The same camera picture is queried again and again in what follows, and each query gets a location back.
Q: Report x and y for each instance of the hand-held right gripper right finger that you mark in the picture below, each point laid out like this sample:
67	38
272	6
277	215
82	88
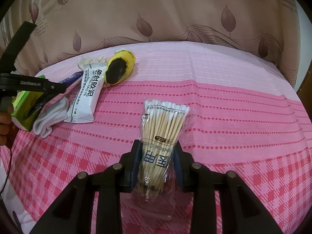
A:
179	173

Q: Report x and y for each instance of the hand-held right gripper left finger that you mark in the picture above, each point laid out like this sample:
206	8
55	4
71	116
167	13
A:
131	165

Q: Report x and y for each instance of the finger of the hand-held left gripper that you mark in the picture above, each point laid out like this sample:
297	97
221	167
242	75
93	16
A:
19	46
48	86

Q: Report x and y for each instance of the cotton swab packet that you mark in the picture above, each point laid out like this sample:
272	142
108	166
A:
160	126

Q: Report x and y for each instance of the yellow black fabric pouch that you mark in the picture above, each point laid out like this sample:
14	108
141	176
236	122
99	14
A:
129	58

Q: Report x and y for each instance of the person's left hand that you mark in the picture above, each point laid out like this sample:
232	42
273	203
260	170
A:
5	126

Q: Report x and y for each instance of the white tissue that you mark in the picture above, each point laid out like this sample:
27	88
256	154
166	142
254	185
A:
15	73

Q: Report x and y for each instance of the green tissue box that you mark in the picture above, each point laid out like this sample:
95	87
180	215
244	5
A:
24	98

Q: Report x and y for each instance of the black blue packet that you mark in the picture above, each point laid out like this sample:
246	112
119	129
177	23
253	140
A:
70	78

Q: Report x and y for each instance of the white sock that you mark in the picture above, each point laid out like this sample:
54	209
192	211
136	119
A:
51	117

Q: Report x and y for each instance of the white printed packet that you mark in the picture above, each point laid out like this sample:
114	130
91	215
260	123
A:
84	97

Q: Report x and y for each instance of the beige cloth glove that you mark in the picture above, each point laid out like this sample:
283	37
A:
84	61

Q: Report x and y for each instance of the pink checked bed sheet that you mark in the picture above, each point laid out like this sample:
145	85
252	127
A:
219	114

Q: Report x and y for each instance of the beige leaf printed curtain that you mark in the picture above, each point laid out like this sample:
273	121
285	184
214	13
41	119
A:
170	12

